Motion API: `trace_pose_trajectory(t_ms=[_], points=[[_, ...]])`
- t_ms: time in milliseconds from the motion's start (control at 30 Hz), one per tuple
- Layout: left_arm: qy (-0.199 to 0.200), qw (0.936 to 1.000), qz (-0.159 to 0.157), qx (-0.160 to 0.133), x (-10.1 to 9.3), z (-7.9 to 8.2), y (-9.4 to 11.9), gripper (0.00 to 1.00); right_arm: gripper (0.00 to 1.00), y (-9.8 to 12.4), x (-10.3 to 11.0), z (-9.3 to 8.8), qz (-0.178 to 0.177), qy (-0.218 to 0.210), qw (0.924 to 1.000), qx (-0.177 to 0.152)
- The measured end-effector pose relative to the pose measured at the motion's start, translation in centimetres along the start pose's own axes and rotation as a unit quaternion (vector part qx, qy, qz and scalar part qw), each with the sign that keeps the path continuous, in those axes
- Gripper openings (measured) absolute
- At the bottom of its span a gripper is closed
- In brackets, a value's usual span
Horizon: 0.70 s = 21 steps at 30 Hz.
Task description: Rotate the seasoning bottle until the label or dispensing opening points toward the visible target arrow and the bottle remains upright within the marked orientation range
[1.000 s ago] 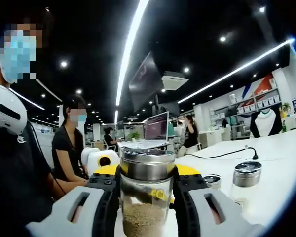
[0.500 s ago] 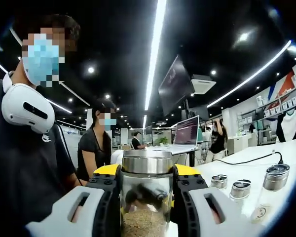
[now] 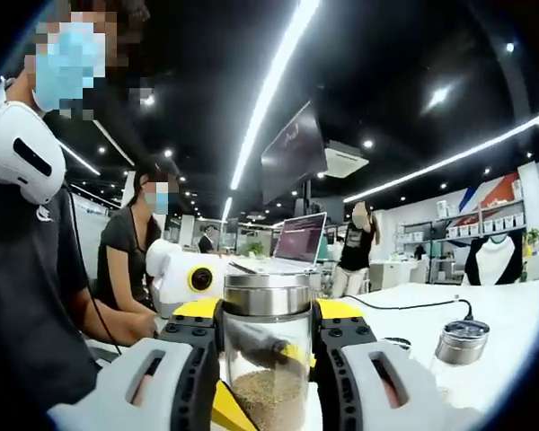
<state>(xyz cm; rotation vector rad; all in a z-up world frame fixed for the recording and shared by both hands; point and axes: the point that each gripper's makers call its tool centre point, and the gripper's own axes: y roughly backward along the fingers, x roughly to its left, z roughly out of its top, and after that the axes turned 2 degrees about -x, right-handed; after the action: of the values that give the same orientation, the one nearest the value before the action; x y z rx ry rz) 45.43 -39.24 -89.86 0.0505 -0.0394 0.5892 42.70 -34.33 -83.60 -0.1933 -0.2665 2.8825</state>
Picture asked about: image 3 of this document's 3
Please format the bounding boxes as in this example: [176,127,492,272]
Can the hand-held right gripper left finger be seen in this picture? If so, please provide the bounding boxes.
[47,298,226,431]

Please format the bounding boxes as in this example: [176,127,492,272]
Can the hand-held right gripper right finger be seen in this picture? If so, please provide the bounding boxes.
[312,298,466,431]

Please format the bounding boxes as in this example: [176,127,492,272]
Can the tall seasoning bottle brown contents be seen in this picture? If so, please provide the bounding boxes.
[222,270,316,431]

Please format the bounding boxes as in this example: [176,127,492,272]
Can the short glass seasoning bottle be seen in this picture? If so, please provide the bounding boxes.
[426,320,492,394]

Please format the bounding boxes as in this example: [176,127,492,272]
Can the open silver laptop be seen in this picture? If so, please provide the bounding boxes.
[232,211,330,276]

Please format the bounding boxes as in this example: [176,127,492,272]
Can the person in black, blue mask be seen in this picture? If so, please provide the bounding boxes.
[0,174,102,405]

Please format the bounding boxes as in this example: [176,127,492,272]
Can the hanging ceiling monitor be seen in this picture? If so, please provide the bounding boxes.
[260,100,330,206]

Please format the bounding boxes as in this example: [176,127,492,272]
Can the mannequin bust white black shirt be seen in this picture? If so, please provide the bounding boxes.
[461,230,526,287]

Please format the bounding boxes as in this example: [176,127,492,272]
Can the storage shelf with white bins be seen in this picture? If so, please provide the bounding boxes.
[394,196,527,253]

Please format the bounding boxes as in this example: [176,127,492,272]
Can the ceiling air conditioner unit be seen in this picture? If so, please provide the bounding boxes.
[323,139,371,181]

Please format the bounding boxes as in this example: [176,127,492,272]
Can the long ceiling light strip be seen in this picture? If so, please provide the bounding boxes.
[223,0,322,225]

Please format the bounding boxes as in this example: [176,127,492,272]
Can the curved ceiling light strip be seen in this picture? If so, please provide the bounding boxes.
[342,111,539,204]

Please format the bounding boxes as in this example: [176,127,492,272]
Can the black device cable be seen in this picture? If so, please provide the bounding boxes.
[64,182,124,357]

